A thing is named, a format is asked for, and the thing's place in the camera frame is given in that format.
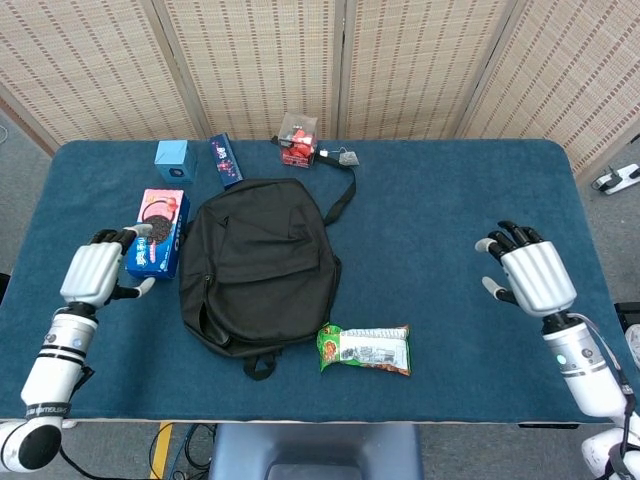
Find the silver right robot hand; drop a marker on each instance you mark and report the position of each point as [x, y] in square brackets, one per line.
[537, 275]

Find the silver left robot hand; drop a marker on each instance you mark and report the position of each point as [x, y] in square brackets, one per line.
[92, 272]

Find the black backpack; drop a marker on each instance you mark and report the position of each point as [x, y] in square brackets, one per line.
[260, 260]

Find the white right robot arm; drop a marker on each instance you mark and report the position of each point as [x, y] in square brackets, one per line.
[585, 370]

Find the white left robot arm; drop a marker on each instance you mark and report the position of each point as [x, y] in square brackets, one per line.
[55, 365]

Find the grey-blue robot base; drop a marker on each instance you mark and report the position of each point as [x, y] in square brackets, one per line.
[315, 450]

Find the blue Oreo cookie box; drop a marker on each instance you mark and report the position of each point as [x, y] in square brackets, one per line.
[160, 235]

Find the black box on floor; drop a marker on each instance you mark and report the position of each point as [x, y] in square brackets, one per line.
[629, 315]

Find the blue tablecloth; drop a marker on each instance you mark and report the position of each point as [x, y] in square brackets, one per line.
[425, 280]

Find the white power strip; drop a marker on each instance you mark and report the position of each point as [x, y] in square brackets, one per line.
[617, 181]

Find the light blue cube box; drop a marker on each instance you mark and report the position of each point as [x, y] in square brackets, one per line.
[174, 160]

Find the dark blue small box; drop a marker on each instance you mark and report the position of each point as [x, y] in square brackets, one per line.
[226, 160]

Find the green snack bag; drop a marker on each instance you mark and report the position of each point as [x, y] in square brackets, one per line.
[365, 350]

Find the grey small pouch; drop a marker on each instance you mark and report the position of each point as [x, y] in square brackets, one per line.
[347, 157]

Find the clear box red capsules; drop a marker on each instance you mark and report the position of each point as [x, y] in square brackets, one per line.
[297, 140]

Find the bamboo folding screen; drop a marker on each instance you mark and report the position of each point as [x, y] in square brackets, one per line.
[250, 65]

